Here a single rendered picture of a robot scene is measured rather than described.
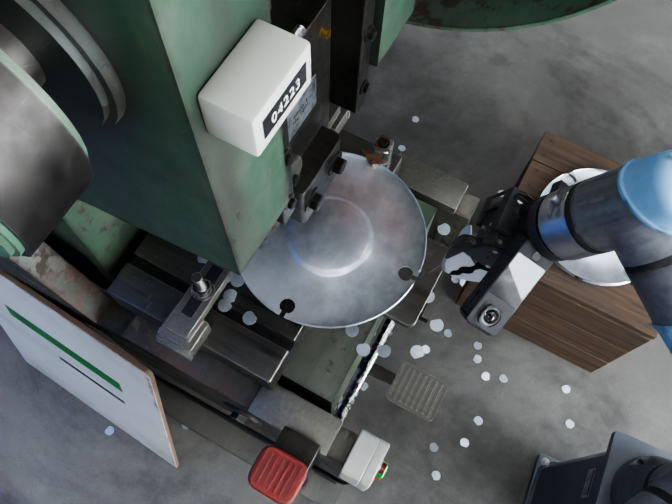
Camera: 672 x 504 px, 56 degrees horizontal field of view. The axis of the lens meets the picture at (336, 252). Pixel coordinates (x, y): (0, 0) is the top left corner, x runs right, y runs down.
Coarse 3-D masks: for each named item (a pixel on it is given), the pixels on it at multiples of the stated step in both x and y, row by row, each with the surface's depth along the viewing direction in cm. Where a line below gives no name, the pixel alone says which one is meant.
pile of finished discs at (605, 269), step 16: (560, 176) 148; (576, 176) 148; (592, 176) 148; (544, 192) 146; (592, 256) 140; (608, 256) 140; (576, 272) 139; (592, 272) 139; (608, 272) 139; (624, 272) 140
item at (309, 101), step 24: (288, 0) 62; (312, 0) 62; (288, 24) 60; (312, 24) 61; (312, 48) 64; (312, 72) 67; (312, 96) 70; (288, 120) 67; (312, 120) 75; (312, 144) 78; (336, 144) 78; (312, 168) 77; (336, 168) 81; (312, 192) 78
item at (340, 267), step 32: (352, 160) 100; (352, 192) 97; (384, 192) 98; (288, 224) 95; (320, 224) 94; (352, 224) 95; (384, 224) 95; (416, 224) 95; (256, 256) 93; (288, 256) 93; (320, 256) 92; (352, 256) 92; (384, 256) 93; (416, 256) 93; (256, 288) 91; (288, 288) 91; (320, 288) 91; (352, 288) 91; (384, 288) 91; (320, 320) 89; (352, 320) 89
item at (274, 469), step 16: (272, 448) 84; (256, 464) 84; (272, 464) 83; (288, 464) 83; (304, 464) 84; (256, 480) 83; (272, 480) 83; (288, 480) 83; (304, 480) 83; (272, 496) 82; (288, 496) 82
